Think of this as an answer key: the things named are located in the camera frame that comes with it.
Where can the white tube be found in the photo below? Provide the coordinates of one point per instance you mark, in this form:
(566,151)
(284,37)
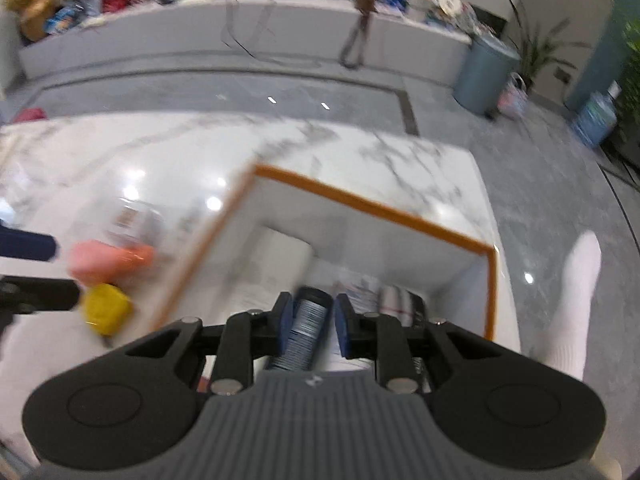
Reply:
(360,285)

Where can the red box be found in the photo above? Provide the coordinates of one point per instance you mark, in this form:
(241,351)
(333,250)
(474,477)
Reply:
(113,1)

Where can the grey-blue trash can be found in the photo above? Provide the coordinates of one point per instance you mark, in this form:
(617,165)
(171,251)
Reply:
(485,75)

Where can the bushy green plant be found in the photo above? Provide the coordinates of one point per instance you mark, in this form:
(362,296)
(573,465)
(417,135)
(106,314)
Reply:
(630,75)

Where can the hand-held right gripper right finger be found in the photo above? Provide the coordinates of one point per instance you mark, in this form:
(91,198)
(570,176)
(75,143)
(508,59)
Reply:
(345,325)

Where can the round white fan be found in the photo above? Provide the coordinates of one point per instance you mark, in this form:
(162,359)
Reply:
(449,0)

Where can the dark blue bottle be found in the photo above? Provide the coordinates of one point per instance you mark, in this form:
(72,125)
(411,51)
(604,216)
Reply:
(305,330)

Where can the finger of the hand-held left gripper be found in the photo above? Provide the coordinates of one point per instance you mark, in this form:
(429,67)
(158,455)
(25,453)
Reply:
(25,245)
(40,292)

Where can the tall potted plant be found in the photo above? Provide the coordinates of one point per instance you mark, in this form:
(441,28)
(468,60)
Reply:
(537,50)

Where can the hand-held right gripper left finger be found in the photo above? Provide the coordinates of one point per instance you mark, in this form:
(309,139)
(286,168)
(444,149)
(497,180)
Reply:
(282,320)

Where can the grey marble television cabinet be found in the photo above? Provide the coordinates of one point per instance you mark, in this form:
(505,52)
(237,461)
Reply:
(175,35)

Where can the white pot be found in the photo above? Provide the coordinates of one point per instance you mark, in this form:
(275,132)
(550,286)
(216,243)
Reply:
(421,6)

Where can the blue water jug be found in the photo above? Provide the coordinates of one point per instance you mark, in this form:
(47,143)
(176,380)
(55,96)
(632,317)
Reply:
(595,115)

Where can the plaid pouch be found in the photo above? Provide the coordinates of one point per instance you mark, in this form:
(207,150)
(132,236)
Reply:
(400,302)

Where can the gold box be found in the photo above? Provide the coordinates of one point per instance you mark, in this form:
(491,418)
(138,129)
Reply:
(105,307)

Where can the blue snack bag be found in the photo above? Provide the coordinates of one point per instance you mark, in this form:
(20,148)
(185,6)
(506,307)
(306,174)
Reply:
(62,17)

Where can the pink bottle with orange cap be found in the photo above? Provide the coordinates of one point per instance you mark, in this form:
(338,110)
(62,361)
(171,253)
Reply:
(107,260)

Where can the orange cardboard box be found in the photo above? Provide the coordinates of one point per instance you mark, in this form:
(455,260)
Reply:
(380,210)

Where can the wall outlet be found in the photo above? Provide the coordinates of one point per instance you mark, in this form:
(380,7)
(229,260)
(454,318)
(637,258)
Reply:
(563,76)

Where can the woven basket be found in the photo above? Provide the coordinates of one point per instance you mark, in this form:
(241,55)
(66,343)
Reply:
(513,99)

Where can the white sock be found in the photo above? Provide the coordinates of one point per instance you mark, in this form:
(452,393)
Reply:
(575,300)

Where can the gold vase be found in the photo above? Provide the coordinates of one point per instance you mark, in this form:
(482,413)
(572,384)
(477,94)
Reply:
(36,17)

